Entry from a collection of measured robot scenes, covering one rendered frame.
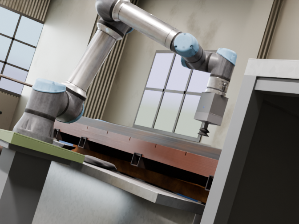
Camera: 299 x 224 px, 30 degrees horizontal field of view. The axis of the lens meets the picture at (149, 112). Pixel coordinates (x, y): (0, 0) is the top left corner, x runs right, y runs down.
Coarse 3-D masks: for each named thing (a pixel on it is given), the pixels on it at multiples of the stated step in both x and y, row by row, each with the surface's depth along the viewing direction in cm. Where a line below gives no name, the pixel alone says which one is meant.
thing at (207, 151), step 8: (80, 120) 264; (88, 120) 258; (96, 120) 252; (104, 128) 244; (112, 128) 239; (120, 128) 234; (128, 128) 229; (136, 136) 223; (144, 136) 218; (152, 136) 214; (160, 136) 210; (160, 144) 208; (168, 144) 204; (176, 144) 201; (184, 144) 197; (192, 144) 194; (200, 144) 190; (192, 152) 192; (200, 152) 189; (208, 152) 186; (216, 152) 183
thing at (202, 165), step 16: (64, 128) 265; (80, 128) 253; (96, 128) 241; (112, 144) 227; (128, 144) 218; (144, 144) 209; (160, 160) 198; (176, 160) 191; (192, 160) 184; (208, 160) 178; (208, 176) 176
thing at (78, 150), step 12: (96, 156) 265; (108, 156) 256; (120, 168) 245; (132, 168) 238; (156, 180) 222; (168, 180) 216; (180, 180) 210; (180, 192) 208; (192, 192) 203; (204, 192) 198
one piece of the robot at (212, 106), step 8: (224, 88) 195; (200, 96) 201; (208, 96) 196; (216, 96) 194; (224, 96) 196; (200, 104) 199; (208, 104) 195; (216, 104) 194; (224, 104) 196; (200, 112) 198; (208, 112) 193; (216, 112) 195; (200, 120) 199; (208, 120) 193; (216, 120) 195
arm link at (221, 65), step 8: (224, 48) 197; (216, 56) 198; (224, 56) 196; (232, 56) 197; (208, 64) 198; (216, 64) 197; (224, 64) 196; (232, 64) 197; (216, 72) 196; (224, 72) 196; (232, 72) 198
